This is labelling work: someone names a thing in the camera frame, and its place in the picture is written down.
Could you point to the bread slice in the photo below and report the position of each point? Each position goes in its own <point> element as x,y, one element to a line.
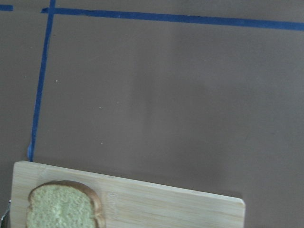
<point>64,204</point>

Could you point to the wooden cutting board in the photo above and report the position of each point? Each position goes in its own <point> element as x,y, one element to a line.
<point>129,203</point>

